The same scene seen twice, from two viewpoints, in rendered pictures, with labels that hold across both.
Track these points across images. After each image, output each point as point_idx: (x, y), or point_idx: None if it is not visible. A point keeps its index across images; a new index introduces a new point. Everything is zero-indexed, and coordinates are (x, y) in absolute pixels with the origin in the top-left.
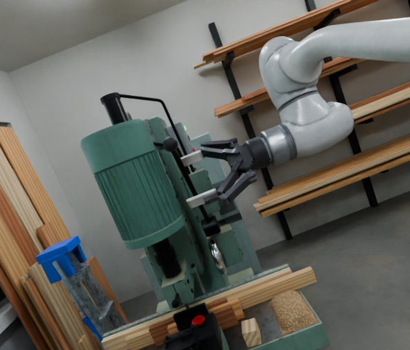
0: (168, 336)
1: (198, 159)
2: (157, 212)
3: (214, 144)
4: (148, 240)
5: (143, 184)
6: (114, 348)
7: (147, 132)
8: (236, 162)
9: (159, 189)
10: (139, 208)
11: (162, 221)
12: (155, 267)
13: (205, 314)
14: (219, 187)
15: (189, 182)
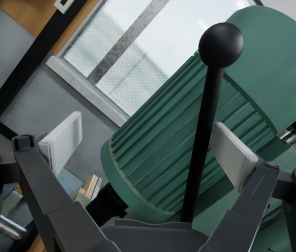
0: (14, 183)
1: (232, 172)
2: (133, 137)
3: None
4: (106, 142)
5: (168, 96)
6: (85, 184)
7: (290, 71)
8: (104, 238)
9: (168, 129)
10: (139, 111)
11: (122, 150)
12: (130, 212)
13: (16, 248)
14: (39, 154)
15: (186, 186)
